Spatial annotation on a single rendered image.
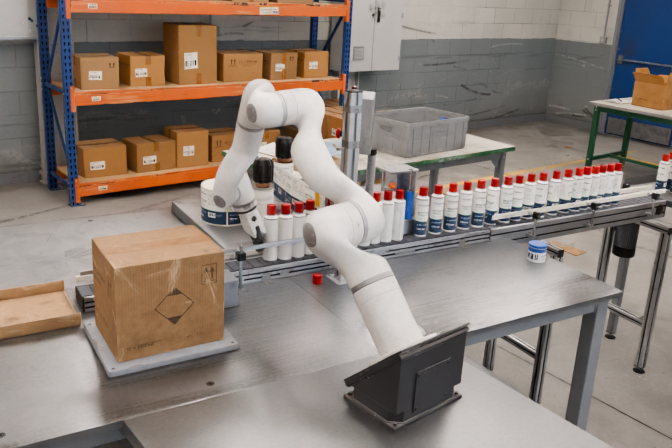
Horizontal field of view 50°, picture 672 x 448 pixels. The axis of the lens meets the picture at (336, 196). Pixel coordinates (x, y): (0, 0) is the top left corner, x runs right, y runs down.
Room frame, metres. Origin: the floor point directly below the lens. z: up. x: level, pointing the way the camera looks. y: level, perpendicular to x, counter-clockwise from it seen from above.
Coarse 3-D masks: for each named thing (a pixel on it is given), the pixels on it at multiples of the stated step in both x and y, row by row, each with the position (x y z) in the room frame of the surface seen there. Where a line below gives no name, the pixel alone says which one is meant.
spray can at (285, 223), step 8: (288, 208) 2.37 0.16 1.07; (280, 216) 2.36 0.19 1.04; (288, 216) 2.36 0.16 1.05; (280, 224) 2.36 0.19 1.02; (288, 224) 2.36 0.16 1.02; (280, 232) 2.36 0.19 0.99; (288, 232) 2.36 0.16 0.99; (280, 240) 2.36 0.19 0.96; (280, 248) 2.36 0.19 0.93; (288, 248) 2.36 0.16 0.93; (280, 256) 2.36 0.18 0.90; (288, 256) 2.36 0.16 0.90
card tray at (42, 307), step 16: (16, 288) 2.04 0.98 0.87; (32, 288) 2.06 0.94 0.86; (48, 288) 2.09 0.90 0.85; (0, 304) 1.99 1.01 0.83; (16, 304) 1.99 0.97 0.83; (32, 304) 2.00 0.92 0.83; (48, 304) 2.01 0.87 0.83; (64, 304) 2.01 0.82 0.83; (0, 320) 1.89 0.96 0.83; (16, 320) 1.89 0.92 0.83; (32, 320) 1.90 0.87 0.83; (48, 320) 1.85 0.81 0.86; (64, 320) 1.87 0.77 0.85; (80, 320) 1.89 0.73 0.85; (0, 336) 1.78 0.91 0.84; (16, 336) 1.80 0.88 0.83
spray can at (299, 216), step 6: (300, 204) 2.39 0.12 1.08; (294, 210) 2.40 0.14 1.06; (300, 210) 2.39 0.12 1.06; (294, 216) 2.38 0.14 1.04; (300, 216) 2.38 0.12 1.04; (294, 222) 2.38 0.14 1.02; (300, 222) 2.38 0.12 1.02; (294, 228) 2.38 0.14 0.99; (300, 228) 2.38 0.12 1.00; (294, 234) 2.38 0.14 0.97; (300, 234) 2.38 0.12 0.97; (294, 246) 2.38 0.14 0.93; (300, 246) 2.38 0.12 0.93; (294, 252) 2.38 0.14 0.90; (300, 252) 2.38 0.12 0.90; (294, 258) 2.38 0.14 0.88; (300, 258) 2.39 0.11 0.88
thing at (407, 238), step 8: (456, 232) 2.77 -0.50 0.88; (464, 232) 2.77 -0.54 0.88; (408, 240) 2.64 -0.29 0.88; (416, 240) 2.64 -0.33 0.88; (360, 248) 2.52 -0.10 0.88; (368, 248) 2.53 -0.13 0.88; (304, 256) 2.41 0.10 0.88; (312, 256) 2.41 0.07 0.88; (224, 264) 2.29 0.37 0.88; (232, 264) 2.30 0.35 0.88; (248, 264) 2.31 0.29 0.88; (256, 264) 2.31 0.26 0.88; (264, 264) 2.31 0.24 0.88; (272, 264) 2.32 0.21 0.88; (80, 288) 2.04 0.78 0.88; (88, 288) 2.04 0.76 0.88
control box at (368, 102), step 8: (368, 96) 2.40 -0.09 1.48; (368, 104) 2.34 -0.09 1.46; (368, 112) 2.34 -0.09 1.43; (368, 120) 2.34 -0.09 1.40; (368, 128) 2.34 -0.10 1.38; (360, 136) 2.34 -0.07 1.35; (368, 136) 2.34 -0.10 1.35; (360, 144) 2.34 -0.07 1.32; (368, 144) 2.34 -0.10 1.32; (360, 152) 2.34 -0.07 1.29; (368, 152) 2.34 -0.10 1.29
